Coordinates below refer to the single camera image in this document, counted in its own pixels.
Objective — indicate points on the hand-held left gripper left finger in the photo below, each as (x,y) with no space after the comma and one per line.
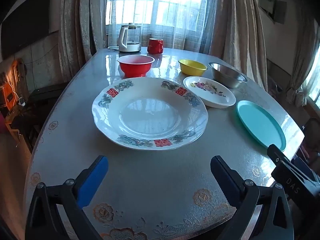
(92,181)

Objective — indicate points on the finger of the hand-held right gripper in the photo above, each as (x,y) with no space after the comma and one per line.
(276,153)

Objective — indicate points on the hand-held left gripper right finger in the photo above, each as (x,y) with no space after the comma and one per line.
(225,181)

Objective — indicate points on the teal plastic plate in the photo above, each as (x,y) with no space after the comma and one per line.
(260,122)

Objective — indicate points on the small white floral plate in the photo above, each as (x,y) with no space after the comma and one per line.
(212,92)

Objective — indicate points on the large white red-print plate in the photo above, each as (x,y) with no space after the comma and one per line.
(150,112)

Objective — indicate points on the stainless steel bowl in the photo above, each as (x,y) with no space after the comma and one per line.
(226,76)

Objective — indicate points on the yellow bowl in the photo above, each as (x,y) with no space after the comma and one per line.
(192,68)

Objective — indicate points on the red plastic bowl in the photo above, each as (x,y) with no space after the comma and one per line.
(136,67)

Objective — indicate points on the dark chair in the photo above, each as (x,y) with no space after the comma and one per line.
(311,135)

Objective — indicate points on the floral lace tablecloth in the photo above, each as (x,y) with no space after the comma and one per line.
(152,177)

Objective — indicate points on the side window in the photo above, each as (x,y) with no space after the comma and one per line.
(313,85)

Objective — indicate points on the tied beige curtain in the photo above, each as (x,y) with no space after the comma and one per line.
(298,62)

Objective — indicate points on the black low stand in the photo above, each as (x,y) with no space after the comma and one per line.
(47,92)

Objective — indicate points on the cluttered wooden cabinet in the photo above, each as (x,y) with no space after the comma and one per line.
(11,85)

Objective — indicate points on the white electric glass kettle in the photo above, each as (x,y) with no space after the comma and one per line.
(127,40)

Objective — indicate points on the red mug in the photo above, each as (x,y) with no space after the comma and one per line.
(154,46)

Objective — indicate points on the sheer white curtain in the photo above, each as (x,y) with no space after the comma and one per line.
(155,37)

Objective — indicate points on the large grid window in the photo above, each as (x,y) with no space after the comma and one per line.
(160,2)

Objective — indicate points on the framed wall picture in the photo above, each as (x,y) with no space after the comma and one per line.
(271,2)

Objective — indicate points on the black wall television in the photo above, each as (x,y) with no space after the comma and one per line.
(25,22)

